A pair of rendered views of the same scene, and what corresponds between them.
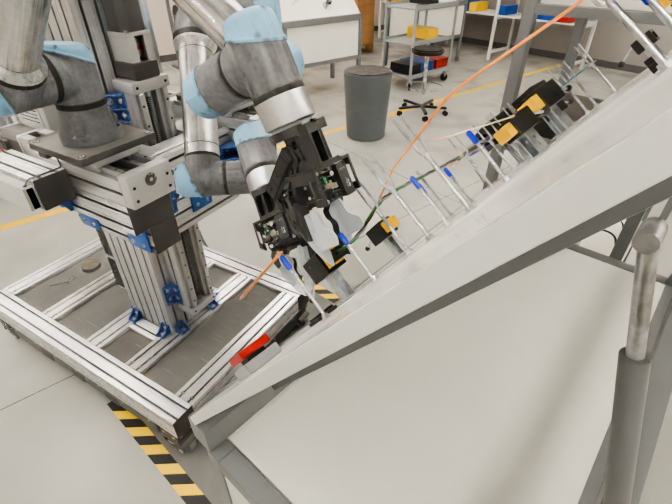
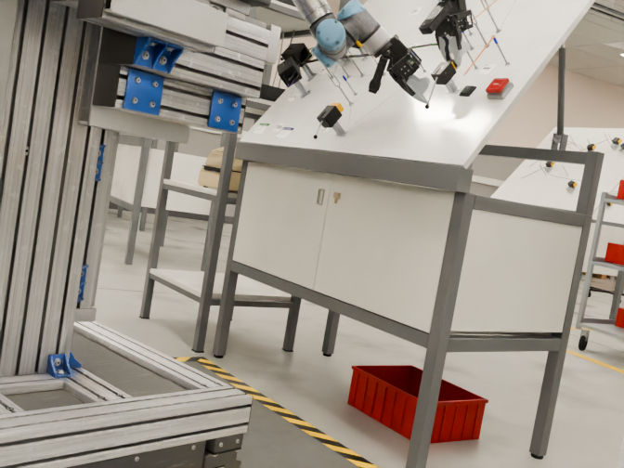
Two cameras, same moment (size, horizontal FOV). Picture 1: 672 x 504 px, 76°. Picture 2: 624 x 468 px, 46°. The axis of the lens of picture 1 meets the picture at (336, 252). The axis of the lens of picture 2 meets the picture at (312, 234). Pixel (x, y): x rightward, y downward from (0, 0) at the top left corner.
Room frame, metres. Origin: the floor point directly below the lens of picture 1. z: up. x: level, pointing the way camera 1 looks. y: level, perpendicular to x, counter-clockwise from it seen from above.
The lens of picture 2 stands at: (0.42, 2.23, 0.77)
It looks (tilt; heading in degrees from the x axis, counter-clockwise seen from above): 4 degrees down; 282
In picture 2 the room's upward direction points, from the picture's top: 9 degrees clockwise
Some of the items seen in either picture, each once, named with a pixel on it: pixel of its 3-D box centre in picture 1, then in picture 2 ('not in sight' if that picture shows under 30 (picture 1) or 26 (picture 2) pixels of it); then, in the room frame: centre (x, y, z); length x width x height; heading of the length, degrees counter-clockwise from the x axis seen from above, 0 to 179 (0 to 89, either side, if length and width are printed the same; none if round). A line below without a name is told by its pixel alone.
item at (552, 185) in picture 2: not in sight; (560, 214); (-0.36, -4.45, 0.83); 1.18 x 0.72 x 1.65; 131
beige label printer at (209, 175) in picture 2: not in sight; (241, 170); (1.40, -0.79, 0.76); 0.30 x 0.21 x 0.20; 52
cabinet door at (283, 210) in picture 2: not in sight; (279, 220); (1.08, -0.33, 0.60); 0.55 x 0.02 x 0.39; 138
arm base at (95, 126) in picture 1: (86, 118); not in sight; (1.10, 0.64, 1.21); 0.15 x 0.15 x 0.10
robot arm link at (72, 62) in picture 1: (67, 70); not in sight; (1.09, 0.65, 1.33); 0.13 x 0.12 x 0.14; 150
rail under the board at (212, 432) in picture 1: (385, 282); (331, 162); (0.89, -0.13, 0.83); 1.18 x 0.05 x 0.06; 138
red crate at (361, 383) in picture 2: not in sight; (414, 401); (0.49, -0.28, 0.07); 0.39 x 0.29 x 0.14; 136
